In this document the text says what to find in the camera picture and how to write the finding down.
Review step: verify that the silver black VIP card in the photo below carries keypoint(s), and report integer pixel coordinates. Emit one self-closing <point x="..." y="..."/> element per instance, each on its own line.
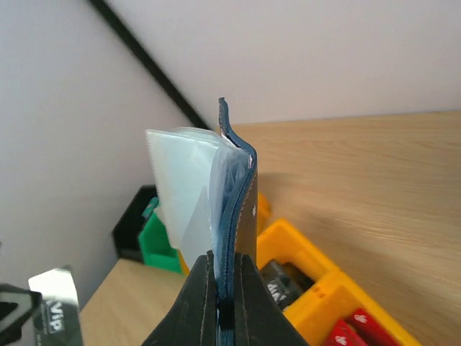
<point x="57" y="320"/>

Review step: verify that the black storage bin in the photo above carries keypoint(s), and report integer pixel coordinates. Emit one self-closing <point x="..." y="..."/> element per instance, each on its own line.
<point x="127" y="229"/>

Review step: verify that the black card stack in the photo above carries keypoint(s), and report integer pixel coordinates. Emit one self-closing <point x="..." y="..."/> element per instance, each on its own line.
<point x="285" y="282"/>

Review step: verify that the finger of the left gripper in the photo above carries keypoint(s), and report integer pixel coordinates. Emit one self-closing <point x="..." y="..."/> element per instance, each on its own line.
<point x="18" y="305"/>

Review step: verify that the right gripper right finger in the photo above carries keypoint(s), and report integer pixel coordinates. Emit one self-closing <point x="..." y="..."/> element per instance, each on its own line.
<point x="258" y="320"/>

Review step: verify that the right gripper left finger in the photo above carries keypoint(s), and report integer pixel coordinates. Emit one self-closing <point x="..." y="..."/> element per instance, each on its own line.
<point x="192" y="320"/>

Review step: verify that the yellow single storage bin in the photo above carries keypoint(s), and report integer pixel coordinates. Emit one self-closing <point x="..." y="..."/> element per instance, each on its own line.
<point x="263" y="214"/>

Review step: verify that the blue leather card holder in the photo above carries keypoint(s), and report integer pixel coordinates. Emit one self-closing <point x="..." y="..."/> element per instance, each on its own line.
<point x="207" y="186"/>

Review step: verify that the yellow triple storage bin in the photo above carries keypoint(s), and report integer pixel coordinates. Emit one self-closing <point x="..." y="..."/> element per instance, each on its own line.
<point x="334" y="295"/>

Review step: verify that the green storage bin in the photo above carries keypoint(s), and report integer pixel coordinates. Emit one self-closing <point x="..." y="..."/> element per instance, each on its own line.
<point x="153" y="240"/>

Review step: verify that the red card stack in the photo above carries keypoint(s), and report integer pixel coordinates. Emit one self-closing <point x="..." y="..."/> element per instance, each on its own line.
<point x="360" y="328"/>

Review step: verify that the black aluminium frame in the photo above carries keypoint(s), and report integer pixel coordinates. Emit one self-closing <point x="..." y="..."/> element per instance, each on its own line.
<point x="146" y="60"/>

